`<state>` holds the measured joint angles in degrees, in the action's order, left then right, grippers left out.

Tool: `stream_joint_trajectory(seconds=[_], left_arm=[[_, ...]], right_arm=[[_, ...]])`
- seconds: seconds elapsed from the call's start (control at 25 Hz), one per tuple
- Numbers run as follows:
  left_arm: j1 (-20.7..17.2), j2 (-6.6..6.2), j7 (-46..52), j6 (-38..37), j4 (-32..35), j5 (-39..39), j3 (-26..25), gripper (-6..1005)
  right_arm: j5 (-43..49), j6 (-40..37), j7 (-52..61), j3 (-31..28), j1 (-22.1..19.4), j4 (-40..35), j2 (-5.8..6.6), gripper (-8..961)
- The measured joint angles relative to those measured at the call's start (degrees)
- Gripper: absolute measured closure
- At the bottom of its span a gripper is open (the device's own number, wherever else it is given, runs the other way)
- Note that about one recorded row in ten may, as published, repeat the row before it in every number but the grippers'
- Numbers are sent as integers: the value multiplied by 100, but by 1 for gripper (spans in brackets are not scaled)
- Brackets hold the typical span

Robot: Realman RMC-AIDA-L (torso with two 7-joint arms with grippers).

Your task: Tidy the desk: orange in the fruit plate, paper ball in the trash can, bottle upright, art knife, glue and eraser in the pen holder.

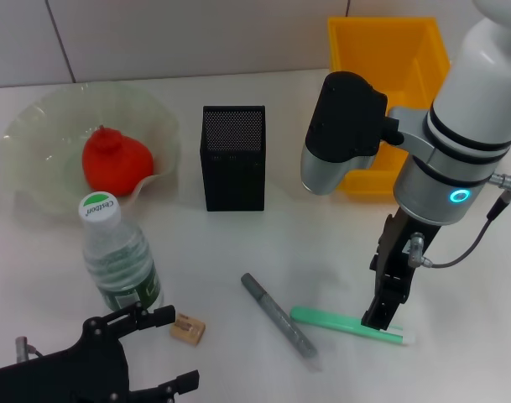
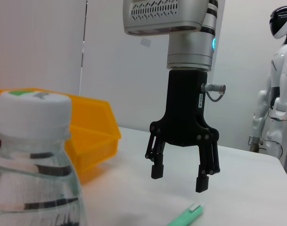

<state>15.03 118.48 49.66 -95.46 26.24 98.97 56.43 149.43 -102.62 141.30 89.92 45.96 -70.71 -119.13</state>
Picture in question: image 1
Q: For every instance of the red-orange toy fruit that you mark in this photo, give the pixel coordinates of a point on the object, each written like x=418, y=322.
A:
x=112, y=163

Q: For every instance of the silver right wrist plug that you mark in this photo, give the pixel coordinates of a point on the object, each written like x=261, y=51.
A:
x=504, y=180

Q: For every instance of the black mesh pen holder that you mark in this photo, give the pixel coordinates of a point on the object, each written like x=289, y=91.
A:
x=232, y=180

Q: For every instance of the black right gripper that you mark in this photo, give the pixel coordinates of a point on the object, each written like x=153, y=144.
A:
x=406, y=247

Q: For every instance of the wooden pencil sharpener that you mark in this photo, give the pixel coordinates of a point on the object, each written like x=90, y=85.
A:
x=188, y=329

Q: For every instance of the wavy glass fruit plate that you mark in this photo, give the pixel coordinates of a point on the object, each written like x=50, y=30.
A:
x=49, y=126

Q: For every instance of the mint green pen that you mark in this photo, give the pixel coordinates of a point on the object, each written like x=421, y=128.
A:
x=322, y=319

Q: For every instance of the grey marker pen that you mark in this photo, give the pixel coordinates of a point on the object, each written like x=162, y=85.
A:
x=276, y=319

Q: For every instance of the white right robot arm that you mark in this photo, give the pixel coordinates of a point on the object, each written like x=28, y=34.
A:
x=473, y=84

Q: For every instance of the yellow plastic storage bin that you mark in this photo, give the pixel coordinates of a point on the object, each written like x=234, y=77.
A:
x=364, y=42

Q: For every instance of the green label water bottle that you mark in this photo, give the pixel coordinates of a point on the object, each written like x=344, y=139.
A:
x=116, y=260

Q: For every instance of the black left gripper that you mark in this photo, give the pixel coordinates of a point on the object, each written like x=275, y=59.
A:
x=70, y=378

